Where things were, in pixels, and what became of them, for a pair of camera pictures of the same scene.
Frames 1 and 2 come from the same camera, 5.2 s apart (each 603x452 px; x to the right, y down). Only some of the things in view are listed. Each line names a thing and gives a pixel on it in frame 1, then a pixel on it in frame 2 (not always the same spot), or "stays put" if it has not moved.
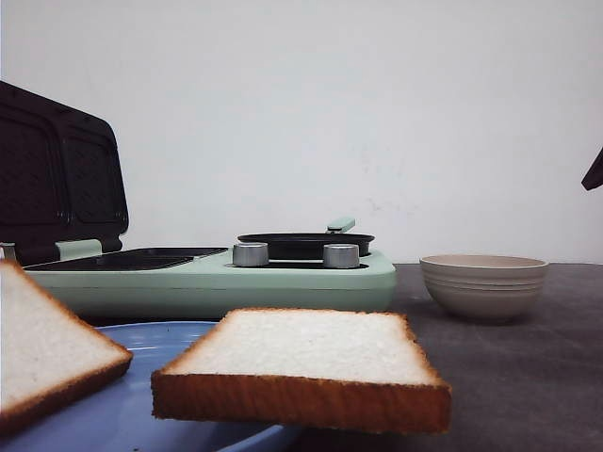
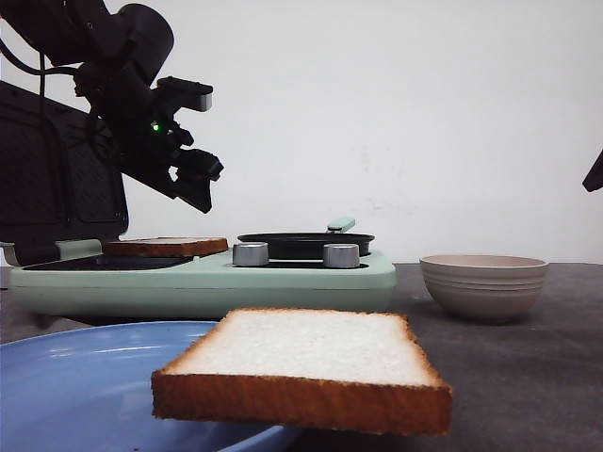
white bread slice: [360, 370] stays put
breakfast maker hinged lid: [61, 176] stays put
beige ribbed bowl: [483, 286] stays put
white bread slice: [49, 354] -> [163, 247]
